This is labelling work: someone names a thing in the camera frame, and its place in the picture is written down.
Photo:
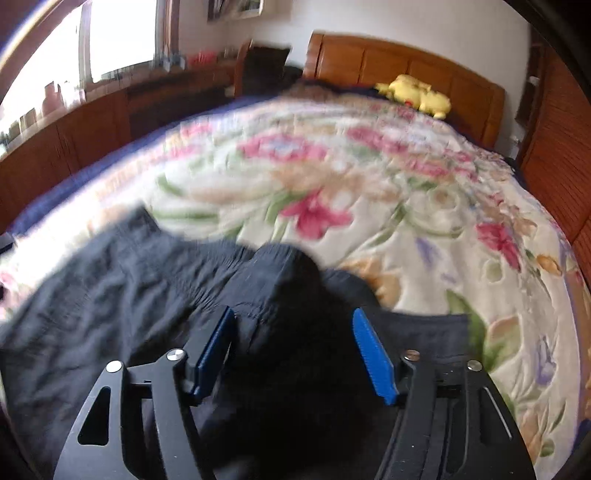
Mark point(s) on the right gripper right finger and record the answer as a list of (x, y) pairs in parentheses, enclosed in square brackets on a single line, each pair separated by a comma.
[(450, 420)]

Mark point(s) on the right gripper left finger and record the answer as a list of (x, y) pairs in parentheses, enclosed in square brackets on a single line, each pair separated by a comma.
[(136, 422)]

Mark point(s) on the black jacket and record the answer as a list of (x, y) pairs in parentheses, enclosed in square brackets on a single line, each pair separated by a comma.
[(145, 352)]

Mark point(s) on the navy blue velvet blanket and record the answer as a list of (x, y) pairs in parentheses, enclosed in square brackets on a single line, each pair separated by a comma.
[(92, 170)]

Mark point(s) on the floral bed blanket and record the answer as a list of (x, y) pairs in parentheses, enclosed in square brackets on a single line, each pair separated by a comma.
[(434, 223)]

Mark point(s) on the long wooden desk cabinet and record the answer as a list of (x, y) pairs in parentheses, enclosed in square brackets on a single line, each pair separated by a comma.
[(114, 114)]

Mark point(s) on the wooden slatted wardrobe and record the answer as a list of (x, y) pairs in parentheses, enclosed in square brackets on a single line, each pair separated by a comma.
[(555, 160)]

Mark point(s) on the pink bottle on desk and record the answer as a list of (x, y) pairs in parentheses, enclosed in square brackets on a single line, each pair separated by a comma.
[(53, 99)]

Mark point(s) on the yellow plush toy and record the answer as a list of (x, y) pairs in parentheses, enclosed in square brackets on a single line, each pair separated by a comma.
[(416, 94)]

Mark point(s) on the red basket on desk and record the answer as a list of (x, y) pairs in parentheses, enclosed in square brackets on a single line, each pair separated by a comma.
[(201, 59)]

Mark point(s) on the wooden chair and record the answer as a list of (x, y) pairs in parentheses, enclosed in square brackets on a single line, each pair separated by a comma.
[(262, 69)]

